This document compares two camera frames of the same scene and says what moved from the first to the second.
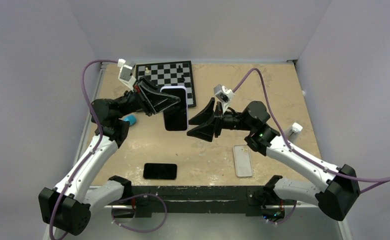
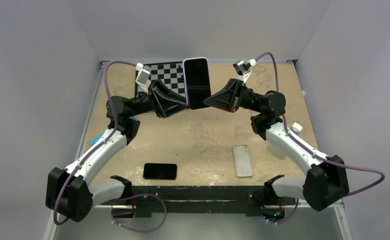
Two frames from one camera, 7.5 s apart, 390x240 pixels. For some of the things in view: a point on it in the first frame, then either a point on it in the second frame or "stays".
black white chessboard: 170,74 stays
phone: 157,171 stays
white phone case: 243,161 stays
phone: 175,117 → 196,74
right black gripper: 206,131 → 229,97
